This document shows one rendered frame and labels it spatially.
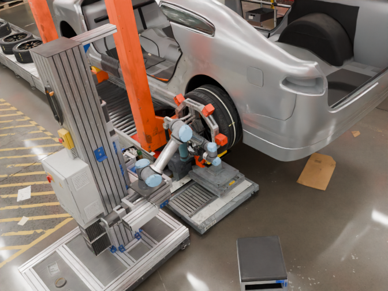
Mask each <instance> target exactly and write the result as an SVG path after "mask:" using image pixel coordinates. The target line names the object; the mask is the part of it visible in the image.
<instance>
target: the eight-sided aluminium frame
mask: <svg viewBox="0 0 388 291"><path fill-rule="evenodd" d="M186 106H188V107H190V108H192V109H195V110H197V111H198V112H199V113H200V114H201V115H202V117H203V118H204V120H205V122H206V123H207V125H208V126H209V128H210V129H211V138H212V143H215V136H216V135H218V134H219V128H218V125H217V124H216V122H215V121H214V119H213V118H212V116H211V115H209V116H208V117H205V116H204V114H203V113H202V109H203V108H204V105H202V104H200V103H197V102H195V101H194V100H191V99H189V98H188V99H186V100H184V101H183V102H182V103H181V104H180V105H179V106H178V107H177V108H176V109H175V111H176V117H177V119H180V118H182V117H184V115H183V111H182V110H183V109H184V108H185V107H186ZM216 145H217V149H218V148H219V147H220V145H218V144H217V143H216Z"/></svg>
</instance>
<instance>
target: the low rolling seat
mask: <svg viewBox="0 0 388 291"><path fill-rule="evenodd" d="M236 242H237V256H238V267H239V274H240V285H241V291H288V275H287V272H286V267H285V262H284V259H283V254H282V249H281V244H280V240H279V236H261V237H244V238H238V239H237V241H236Z"/></svg>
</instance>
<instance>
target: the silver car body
mask: <svg viewBox="0 0 388 291"><path fill-rule="evenodd" d="M131 2H132V7H133V12H134V16H135V21H136V26H137V31H138V35H139V41H140V46H141V51H142V55H143V60H144V65H145V71H146V74H147V79H148V85H149V88H150V93H151V96H152V97H154V98H156V99H157V100H160V101H161V102H163V103H165V104H167V105H169V106H171V107H173V108H175V109H176V108H177V107H178V106H177V105H176V103H175V101H174V100H173V98H174V97H175V96H176V95H178V94H182V95H183V96H184V90H185V86H186V83H187V81H188V80H189V78H190V77H191V76H193V75H194V74H198V73H202V74H207V75H209V76H211V77H213V78H214V79H216V80H217V81H218V82H219V83H220V84H221V85H222V86H223V87H224V88H225V90H227V92H228V93H229V95H230V96H231V98H232V99H233V102H234V103H235V105H236V108H237V110H238V112H239V115H240V118H241V122H242V128H243V134H244V138H243V143H245V144H247V145H249V146H250V147H252V148H254V149H256V150H258V151H260V152H262V153H264V154H266V155H268V156H270V157H272V158H274V159H276V160H279V161H284V162H290V161H296V160H298V159H301V158H304V157H306V156H309V155H311V154H313V153H314V152H317V151H318V150H320V149H322V148H323V147H325V146H327V145H328V144H330V143H331V142H332V141H334V140H335V139H336V138H338V137H339V136H341V135H342V134H343V133H345V132H346V131H347V130H348V129H349V128H351V127H352V126H353V125H354V124H356V123H357V122H358V121H360V120H361V119H362V118H363V117H364V116H366V115H367V114H368V113H369V112H370V111H372V110H373V109H374V108H376V106H377V105H379V104H380V103H381V102H382V101H384V100H385V99H386V98H387V97H388V0H294V2H293V4H292V5H291V6H290V8H289V9H288V10H287V12H286V13H285V15H284V17H283V19H282V20H281V21H280V23H279V24H278V25H277V26H276V27H275V28H273V29H272V30H270V31H269V30H265V29H260V28H256V27H253V26H252V25H251V24H249V23H248V22H247V21H245V19H244V16H243V7H242V2H241V0H225V5H223V4H222V3H220V2H218V1H217V0H131ZM53 9H54V13H55V19H56V22H57V25H58V29H59V32H60V34H61V37H66V38H69V39H70V38H72V37H75V36H77V35H80V34H82V33H85V32H88V31H90V30H93V29H95V28H98V27H101V26H103V25H106V24H110V21H109V17H108V13H107V9H106V4H105V0H54V1H53ZM102 53H103V54H105V55H108V56H109V57H112V58H114V59H117V60H119V57H118V53H117V49H116V46H115V41H114V37H113V34H111V35H109V36H106V37H103V38H101V39H99V40H96V41H94V42H91V43H90V47H89V48H88V50H87V52H86V57H87V59H88V60H89V63H90V65H92V66H94V67H96V68H98V69H100V70H103V69H102V66H101V63H100V62H101V60H102V59H101V54H102ZM118 66H119V68H118V73H119V76H120V78H118V77H116V76H115V75H113V74H112V73H110V72H109V71H104V70H103V71H104V72H106V73H108V74H110V75H112V76H114V77H116V78H118V79H120V80H122V81H124V77H123V74H122V69H121V65H120V62H119V63H118Z"/></svg>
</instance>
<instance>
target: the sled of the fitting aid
mask: <svg viewBox="0 0 388 291"><path fill-rule="evenodd" d="M188 173H189V177H190V178H191V179H193V180H194V181H196V182H197V183H199V184H200V185H202V186H203V187H205V188H206V189H208V190H209V191H211V192H212V193H214V194H215V195H217V196H218V197H220V198H222V197H223V196H225V195H226V194H227V193H229V192H230V191H231V190H232V189H234V188H235V187H236V186H238V185H239V184H241V183H242V182H243V181H245V175H243V174H242V173H240V172H239V174H238V175H236V176H235V177H233V178H232V179H231V180H229V181H228V182H227V183H225V184H224V185H222V186H221V187H220V188H218V187H217V186H215V185H214V184H212V183H210V182H209V181H207V180H206V179H204V178H203V177H201V176H199V175H198V174H196V173H195V172H194V171H193V169H192V170H190V171H189V172H188Z"/></svg>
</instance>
